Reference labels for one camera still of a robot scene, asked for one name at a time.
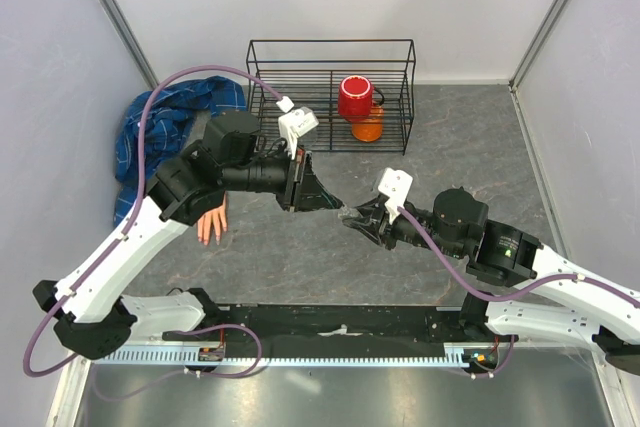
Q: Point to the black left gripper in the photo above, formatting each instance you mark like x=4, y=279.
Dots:
x=304, y=190

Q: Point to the orange cup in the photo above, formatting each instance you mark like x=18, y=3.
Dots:
x=370, y=129

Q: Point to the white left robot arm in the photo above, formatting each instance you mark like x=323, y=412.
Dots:
x=94, y=317

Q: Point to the blue plaid shirt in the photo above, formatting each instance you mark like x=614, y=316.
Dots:
x=168, y=126

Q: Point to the mannequin hand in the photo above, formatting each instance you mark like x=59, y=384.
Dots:
x=212, y=225

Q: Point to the aluminium left corner post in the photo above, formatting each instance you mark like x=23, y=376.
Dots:
x=131, y=44

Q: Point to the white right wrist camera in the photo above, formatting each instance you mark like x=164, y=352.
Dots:
x=395, y=185

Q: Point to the red ceramic mug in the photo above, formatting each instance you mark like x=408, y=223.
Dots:
x=359, y=100

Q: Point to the aluminium corner post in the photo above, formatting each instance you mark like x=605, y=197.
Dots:
x=540, y=38
x=131, y=44

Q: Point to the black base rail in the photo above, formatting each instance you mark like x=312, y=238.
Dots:
x=356, y=331

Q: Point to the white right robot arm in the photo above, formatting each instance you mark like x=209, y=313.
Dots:
x=549, y=295

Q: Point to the black wire rack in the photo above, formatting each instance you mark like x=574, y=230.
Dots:
x=310, y=71

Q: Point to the glitter nail polish bottle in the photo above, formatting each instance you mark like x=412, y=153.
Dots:
x=346, y=212

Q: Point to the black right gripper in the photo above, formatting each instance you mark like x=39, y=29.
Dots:
x=369, y=226

